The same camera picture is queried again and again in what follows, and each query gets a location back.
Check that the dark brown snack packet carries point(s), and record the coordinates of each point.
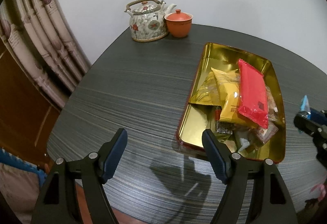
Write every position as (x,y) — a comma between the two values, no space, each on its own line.
(222,130)

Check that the red gold toffee tin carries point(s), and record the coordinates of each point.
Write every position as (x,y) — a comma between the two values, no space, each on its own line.
(214,100)

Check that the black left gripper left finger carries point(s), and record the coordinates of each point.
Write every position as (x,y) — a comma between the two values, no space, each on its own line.
(58,202)

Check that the red snack packet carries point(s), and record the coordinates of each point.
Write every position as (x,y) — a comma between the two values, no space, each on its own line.
(253,95)

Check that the blue snack packet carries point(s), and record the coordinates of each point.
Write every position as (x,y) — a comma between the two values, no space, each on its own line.
(305,107)

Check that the yellow snack packet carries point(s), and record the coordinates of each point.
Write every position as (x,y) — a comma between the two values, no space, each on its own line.
(228,87)

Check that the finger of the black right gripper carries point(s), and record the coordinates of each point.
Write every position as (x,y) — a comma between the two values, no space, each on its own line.
(313,124)
(317,116)

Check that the striped curtain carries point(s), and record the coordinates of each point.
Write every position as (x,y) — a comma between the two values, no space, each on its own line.
(39,40)

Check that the fried twist snack bag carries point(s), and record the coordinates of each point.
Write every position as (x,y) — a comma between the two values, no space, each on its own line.
(250,139)

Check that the orange lidded tea cup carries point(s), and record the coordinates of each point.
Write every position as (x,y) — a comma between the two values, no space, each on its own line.
(179,23)

